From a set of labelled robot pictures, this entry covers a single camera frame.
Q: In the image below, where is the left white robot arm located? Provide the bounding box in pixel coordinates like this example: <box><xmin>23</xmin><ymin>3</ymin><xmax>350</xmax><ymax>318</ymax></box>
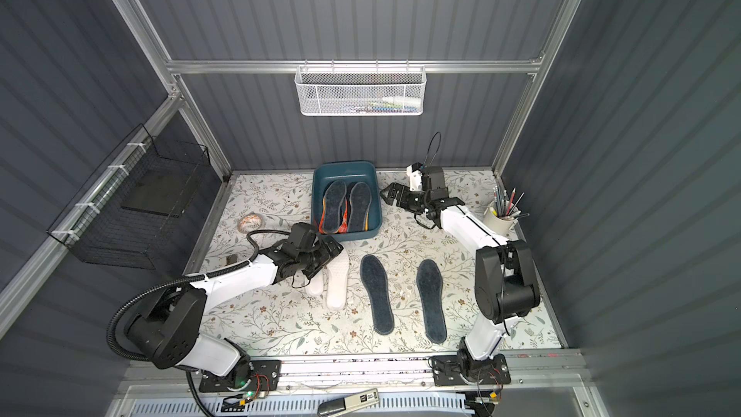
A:
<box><xmin>105</xmin><ymin>223</ymin><xmax>345</xmax><ymax>378</ymax></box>

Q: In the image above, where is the patterned tape roll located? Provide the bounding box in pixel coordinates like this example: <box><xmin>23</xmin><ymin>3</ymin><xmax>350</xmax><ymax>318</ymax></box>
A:
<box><xmin>237</xmin><ymin>212</ymin><xmax>264</xmax><ymax>235</ymax></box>

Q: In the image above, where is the teal plastic storage box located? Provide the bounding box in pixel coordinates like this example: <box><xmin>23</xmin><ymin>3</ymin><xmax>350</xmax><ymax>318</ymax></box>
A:
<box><xmin>310</xmin><ymin>160</ymin><xmax>383</xmax><ymax>241</ymax></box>

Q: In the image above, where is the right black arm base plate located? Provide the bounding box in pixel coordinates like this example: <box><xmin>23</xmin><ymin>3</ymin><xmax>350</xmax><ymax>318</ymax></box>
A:
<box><xmin>428</xmin><ymin>353</ymin><xmax>511</xmax><ymax>387</ymax></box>

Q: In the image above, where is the white tube in basket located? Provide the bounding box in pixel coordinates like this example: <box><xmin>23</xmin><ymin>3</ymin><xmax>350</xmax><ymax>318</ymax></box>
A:
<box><xmin>381</xmin><ymin>96</ymin><xmax>423</xmax><ymax>111</ymax></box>

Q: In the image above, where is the black wire mesh basket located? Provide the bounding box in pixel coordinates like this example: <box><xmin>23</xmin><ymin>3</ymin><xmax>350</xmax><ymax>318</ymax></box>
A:
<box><xmin>47</xmin><ymin>127</ymin><xmax>211</xmax><ymax>275</ymax></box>

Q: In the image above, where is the grey handheld device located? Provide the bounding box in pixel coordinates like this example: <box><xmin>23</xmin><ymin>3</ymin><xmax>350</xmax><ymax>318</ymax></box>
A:
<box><xmin>316</xmin><ymin>388</ymin><xmax>380</xmax><ymax>417</ymax></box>

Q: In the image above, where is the white wire mesh basket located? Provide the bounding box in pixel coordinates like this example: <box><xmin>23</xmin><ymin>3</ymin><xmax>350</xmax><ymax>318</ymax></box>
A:
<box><xmin>294</xmin><ymin>66</ymin><xmax>428</xmax><ymax>117</ymax></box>

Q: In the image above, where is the white pen cup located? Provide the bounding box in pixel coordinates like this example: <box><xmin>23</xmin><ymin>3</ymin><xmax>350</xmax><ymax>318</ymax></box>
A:
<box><xmin>482</xmin><ymin>185</ymin><xmax>530</xmax><ymax>237</ymax></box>

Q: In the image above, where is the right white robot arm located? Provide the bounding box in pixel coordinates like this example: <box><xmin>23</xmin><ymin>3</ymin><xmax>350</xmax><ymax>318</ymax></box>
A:
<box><xmin>380</xmin><ymin>163</ymin><xmax>541</xmax><ymax>366</ymax></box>

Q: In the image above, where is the dark grey fleece insole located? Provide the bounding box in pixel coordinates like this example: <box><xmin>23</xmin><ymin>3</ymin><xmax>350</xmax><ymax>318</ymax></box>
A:
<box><xmin>347</xmin><ymin>183</ymin><xmax>372</xmax><ymax>233</ymax></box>
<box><xmin>416</xmin><ymin>260</ymin><xmax>448</xmax><ymax>345</ymax></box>
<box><xmin>360</xmin><ymin>255</ymin><xmax>395</xmax><ymax>336</ymax></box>
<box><xmin>320</xmin><ymin>181</ymin><xmax>349</xmax><ymax>235</ymax></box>

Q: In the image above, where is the white insole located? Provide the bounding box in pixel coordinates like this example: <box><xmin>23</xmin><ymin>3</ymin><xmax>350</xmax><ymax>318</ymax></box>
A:
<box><xmin>305</xmin><ymin>273</ymin><xmax>324</xmax><ymax>297</ymax></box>
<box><xmin>325</xmin><ymin>250</ymin><xmax>350</xmax><ymax>311</ymax></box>

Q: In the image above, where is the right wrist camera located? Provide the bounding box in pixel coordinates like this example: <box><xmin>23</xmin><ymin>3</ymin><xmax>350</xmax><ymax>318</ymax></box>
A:
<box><xmin>405</xmin><ymin>162</ymin><xmax>426</xmax><ymax>192</ymax></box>

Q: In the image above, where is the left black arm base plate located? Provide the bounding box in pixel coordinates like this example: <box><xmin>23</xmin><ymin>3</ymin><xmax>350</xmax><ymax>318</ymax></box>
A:
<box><xmin>198</xmin><ymin>359</ymin><xmax>283</xmax><ymax>395</ymax></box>

